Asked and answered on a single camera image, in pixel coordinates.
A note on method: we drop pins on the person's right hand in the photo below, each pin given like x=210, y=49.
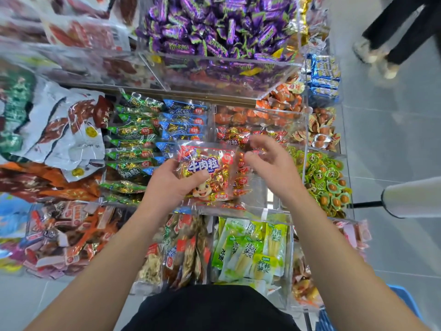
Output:
x=275, y=165

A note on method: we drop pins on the person's left hand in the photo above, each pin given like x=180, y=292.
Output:
x=165, y=189

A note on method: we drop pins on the clear acrylic snack shelves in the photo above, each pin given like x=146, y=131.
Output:
x=272, y=196

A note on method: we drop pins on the handful of red snack packets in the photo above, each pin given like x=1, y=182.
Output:
x=207, y=169

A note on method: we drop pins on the beef cube packets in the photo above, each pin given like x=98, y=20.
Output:
x=238, y=134

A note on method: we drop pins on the row of green beef packets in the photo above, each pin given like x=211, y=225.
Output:
x=131, y=134

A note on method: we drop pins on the row of blue beef packets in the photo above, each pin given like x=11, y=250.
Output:
x=182, y=117

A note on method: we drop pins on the blue plastic shopping basket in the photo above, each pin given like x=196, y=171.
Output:
x=406, y=300

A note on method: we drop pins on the person's left forearm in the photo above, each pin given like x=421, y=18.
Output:
x=96, y=279

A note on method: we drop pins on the person's right forearm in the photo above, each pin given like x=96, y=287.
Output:
x=351, y=272

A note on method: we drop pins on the person's black clothing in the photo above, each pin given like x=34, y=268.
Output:
x=213, y=310

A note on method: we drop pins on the pile of green egg packets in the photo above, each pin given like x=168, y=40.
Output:
x=324, y=179

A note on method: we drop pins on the pile of beige packets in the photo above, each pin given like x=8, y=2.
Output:
x=176, y=255

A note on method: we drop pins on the pile of orange brown packets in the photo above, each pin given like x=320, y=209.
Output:
x=289, y=100

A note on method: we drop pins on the pile of lime green packets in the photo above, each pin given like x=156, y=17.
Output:
x=251, y=248

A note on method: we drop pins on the black pole rod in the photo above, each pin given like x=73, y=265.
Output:
x=366, y=204

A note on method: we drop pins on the pile of blue orange packets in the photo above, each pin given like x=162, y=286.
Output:
x=322, y=72

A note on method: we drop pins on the pile of red brown packets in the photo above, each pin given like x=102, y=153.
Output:
x=69, y=234

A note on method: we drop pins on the pile of dark orange packets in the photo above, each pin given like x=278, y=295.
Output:
x=48, y=182

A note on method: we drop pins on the pile of white meat packets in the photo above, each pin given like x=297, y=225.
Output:
x=62, y=131

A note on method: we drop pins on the pile of purple candies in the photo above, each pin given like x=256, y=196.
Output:
x=220, y=24

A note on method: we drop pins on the blue toy candy packet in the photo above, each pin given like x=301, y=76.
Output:
x=12, y=217

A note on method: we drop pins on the green vacuum packet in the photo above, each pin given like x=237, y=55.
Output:
x=12, y=110

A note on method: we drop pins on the pile of red sausage packets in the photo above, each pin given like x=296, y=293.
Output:
x=76, y=34

